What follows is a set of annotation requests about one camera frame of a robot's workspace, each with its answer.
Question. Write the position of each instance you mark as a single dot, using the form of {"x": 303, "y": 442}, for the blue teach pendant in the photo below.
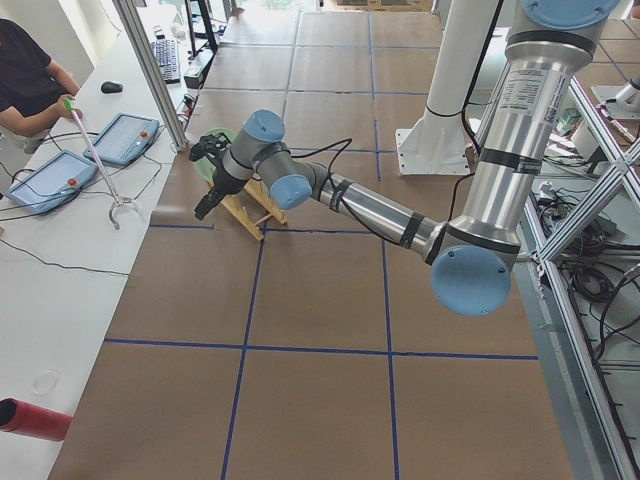
{"x": 125, "y": 138}
{"x": 54, "y": 183}

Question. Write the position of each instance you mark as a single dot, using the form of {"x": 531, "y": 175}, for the red cylinder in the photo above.
{"x": 27, "y": 419}

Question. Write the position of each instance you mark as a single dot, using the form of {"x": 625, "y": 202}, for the blue teach pendant far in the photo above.
{"x": 125, "y": 138}

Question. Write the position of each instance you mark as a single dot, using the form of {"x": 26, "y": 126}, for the black computer mouse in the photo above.
{"x": 111, "y": 87}

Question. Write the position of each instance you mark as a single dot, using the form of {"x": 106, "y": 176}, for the wooden plate rack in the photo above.
{"x": 252, "y": 208}

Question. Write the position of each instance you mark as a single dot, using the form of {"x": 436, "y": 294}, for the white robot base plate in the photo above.
{"x": 435, "y": 145}

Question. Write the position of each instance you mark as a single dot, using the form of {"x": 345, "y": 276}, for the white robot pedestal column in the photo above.
{"x": 468, "y": 31}

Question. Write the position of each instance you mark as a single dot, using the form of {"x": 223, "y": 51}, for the blue teach pendant near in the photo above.
{"x": 54, "y": 183}

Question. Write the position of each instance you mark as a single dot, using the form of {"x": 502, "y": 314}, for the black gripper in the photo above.
{"x": 224, "y": 184}

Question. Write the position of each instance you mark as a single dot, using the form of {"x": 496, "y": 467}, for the light green ceramic plate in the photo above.
{"x": 208, "y": 177}

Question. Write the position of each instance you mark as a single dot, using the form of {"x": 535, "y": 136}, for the aluminium frame structure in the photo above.
{"x": 581, "y": 228}

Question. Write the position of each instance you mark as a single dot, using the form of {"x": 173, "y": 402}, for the pink reacher grabber tool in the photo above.
{"x": 118, "y": 201}

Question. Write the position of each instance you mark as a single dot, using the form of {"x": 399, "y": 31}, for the black keyboard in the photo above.
{"x": 166, "y": 54}

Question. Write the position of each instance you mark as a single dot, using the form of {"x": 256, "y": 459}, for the person in black shirt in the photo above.
{"x": 33, "y": 85}

